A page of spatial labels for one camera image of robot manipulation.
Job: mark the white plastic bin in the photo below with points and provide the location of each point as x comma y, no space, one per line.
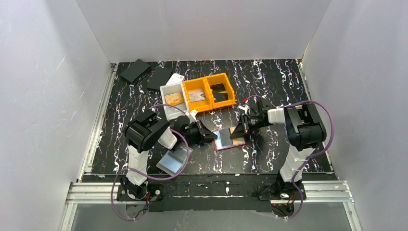
174,111

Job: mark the orange bin middle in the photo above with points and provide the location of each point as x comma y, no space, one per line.
195,84

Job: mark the black flat box left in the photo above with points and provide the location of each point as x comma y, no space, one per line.
134,71

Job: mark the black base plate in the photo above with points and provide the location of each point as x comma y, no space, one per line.
259,192

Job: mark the black vip credit card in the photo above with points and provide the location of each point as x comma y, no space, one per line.
224,137

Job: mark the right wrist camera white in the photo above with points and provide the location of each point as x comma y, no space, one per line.
245,107

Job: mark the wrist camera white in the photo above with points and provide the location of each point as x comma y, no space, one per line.
245,107
192,115

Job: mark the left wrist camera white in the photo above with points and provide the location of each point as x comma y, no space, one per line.
192,115

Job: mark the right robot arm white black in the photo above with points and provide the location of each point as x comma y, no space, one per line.
304,128

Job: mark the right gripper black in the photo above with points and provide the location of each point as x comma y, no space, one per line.
244,125

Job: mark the black card in bin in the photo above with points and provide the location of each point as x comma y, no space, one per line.
218,87

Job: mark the grey credit card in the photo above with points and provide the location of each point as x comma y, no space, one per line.
220,97

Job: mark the id card in bin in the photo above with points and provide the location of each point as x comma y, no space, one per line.
196,95

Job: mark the black flat box right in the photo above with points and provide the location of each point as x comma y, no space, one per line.
159,78

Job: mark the orange bin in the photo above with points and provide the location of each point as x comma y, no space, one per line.
195,84
222,92

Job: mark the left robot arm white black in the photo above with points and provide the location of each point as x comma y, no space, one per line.
146,130

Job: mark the black flat box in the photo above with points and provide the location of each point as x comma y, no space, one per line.
159,78
134,71

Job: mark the grey card holder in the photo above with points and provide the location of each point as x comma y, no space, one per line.
173,161

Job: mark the gold credit card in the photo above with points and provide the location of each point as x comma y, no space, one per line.
174,99

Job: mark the white small box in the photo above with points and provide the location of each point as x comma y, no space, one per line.
175,78

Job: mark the orange bin right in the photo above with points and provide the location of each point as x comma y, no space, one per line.
222,92

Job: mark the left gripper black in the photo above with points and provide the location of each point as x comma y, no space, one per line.
200,133

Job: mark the red leather card holder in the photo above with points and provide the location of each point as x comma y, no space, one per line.
237,142

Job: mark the aluminium rail frame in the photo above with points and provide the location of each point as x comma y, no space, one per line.
329,206

